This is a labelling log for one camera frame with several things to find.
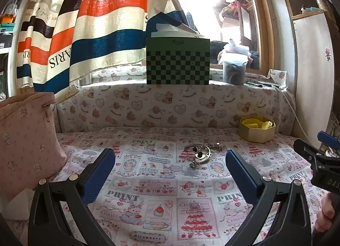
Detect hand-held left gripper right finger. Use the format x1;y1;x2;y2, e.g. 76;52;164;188
225;149;316;246

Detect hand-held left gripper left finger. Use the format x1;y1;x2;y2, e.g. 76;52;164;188
28;148;116;246

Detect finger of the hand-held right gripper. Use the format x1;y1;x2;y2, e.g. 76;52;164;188
317;131;340;153
293;139;320;169

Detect octagonal cardboard box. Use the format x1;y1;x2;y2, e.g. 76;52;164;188
238;116;276;143

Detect silver bangle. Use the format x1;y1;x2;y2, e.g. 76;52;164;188
183;144;212;168

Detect person's right hand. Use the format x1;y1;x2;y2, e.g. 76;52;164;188
315;191;340;233

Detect yellow cloth lining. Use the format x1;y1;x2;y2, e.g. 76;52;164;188
241;118;274;130

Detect green pens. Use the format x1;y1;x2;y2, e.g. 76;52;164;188
247;81;279;88

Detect pink zipper bag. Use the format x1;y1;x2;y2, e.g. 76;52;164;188
0;92;67;201

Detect white paper sheet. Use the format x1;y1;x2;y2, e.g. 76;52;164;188
5;188;36;221

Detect bear print cloth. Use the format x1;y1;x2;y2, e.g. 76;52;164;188
54;65;296;136

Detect grey plastic container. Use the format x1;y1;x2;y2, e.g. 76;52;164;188
222;59;246;86

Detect white plastic bag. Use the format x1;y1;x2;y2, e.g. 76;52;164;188
217;38;253;64

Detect green black checkered board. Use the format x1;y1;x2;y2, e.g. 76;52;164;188
146;37;211;85

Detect striped curtain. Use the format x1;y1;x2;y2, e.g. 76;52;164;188
16;0;186;95

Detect white cable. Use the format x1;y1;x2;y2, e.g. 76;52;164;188
276;87;311;141

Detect wooden window frame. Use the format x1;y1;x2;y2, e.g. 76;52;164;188
183;0;282;76

